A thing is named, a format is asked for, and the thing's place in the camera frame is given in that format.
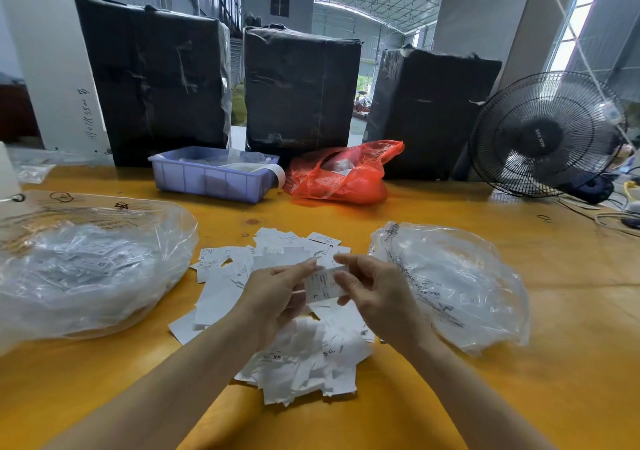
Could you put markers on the white foam box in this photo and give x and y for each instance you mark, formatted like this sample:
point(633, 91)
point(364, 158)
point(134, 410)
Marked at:
point(8, 172)

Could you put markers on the person's left hand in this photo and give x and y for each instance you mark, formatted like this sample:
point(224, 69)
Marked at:
point(272, 300)

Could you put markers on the grey cabin with window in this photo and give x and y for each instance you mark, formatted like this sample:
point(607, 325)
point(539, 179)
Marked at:
point(278, 0)

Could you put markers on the brown wooden cabinet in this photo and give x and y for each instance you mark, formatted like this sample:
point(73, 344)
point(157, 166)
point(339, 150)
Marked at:
point(18, 112)

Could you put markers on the large clear bag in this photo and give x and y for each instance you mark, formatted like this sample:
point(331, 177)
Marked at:
point(92, 270)

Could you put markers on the white pillar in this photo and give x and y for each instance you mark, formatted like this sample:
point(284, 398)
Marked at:
point(55, 59)

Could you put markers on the clear plastic bag black print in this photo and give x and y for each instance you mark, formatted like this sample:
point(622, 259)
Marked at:
point(455, 285)

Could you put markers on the large black wrapped bale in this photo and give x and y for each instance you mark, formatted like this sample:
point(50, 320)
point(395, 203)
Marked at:
point(302, 92)
point(152, 79)
point(432, 114)

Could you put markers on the pile of white labels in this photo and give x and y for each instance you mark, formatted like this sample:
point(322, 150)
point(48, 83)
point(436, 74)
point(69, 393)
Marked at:
point(290, 360)

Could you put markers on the person's right forearm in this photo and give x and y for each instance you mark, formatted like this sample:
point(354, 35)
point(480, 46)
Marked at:
point(480, 405)

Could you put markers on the white paper label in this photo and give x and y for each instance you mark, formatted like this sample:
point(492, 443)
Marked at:
point(324, 285)

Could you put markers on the person's right hand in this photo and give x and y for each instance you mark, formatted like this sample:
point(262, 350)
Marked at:
point(385, 300)

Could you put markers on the person's left forearm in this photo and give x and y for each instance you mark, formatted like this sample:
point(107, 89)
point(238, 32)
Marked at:
point(160, 400)

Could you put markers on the black table fan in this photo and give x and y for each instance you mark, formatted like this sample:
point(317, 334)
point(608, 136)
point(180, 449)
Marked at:
point(545, 136)

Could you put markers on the red plastic bag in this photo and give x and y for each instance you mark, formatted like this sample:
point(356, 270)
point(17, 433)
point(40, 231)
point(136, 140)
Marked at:
point(344, 174)

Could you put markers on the blue plastic bin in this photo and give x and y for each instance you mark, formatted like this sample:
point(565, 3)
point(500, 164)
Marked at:
point(205, 174)

